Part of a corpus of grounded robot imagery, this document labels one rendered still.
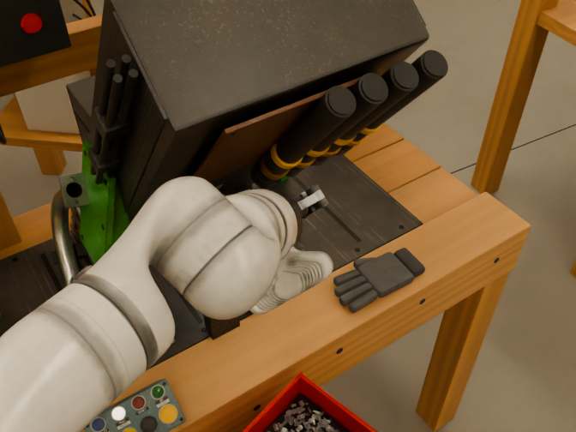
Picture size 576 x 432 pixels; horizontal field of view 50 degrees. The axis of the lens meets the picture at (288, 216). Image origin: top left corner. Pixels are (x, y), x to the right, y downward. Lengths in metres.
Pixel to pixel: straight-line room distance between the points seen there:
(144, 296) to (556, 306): 2.30
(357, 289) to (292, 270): 0.67
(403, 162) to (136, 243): 1.28
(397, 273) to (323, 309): 0.17
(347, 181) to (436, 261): 0.31
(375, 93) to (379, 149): 0.92
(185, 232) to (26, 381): 0.13
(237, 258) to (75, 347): 0.12
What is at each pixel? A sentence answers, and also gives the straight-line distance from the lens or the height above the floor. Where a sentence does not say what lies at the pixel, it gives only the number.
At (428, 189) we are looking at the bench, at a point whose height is 0.88.
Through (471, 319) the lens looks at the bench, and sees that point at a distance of 1.66.
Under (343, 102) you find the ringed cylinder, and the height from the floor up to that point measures 1.49.
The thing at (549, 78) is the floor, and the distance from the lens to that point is 3.87.
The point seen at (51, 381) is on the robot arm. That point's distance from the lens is 0.35.
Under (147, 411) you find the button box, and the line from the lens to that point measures 1.11.
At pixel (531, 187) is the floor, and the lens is 3.05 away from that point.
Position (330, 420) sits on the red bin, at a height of 0.87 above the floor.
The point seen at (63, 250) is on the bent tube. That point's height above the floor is 1.05.
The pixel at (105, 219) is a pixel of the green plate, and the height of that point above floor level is 1.19.
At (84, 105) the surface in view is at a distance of 1.22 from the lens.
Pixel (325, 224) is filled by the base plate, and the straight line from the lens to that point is 1.40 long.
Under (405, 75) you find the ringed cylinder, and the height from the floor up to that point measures 1.49.
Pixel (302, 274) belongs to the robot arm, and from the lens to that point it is 0.58.
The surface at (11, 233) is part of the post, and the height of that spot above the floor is 0.92.
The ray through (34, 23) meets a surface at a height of 1.41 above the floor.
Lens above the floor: 1.89
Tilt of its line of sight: 44 degrees down
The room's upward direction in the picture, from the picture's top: straight up
